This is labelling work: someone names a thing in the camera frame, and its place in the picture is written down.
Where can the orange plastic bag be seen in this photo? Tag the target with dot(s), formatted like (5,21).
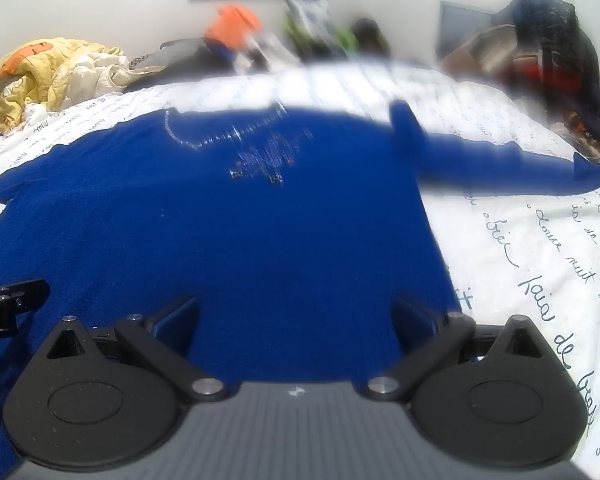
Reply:
(232,25)

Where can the dark clothes heap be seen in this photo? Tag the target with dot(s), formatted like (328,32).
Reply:
(180,62)

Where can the yellow quilt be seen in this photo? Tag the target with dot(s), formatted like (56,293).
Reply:
(40,80)

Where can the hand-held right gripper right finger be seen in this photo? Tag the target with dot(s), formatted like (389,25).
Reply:
(411,317)

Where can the pile of mixed clothes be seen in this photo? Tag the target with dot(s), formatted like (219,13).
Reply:
(550,45)

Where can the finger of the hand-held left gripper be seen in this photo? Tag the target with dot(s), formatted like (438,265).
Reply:
(22,294)

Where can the blue knit sweater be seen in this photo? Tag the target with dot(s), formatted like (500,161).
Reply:
(240,240)

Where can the grey framed panel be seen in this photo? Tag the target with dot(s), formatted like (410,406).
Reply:
(460,25)

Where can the dark camouflage hat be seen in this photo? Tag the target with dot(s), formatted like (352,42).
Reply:
(370,35)

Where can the green plastic item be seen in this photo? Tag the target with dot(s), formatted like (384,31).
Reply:
(345,40)

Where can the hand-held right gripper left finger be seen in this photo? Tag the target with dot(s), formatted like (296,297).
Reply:
(179,316)

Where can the white script-printed bedspread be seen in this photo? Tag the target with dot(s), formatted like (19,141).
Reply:
(530,240)

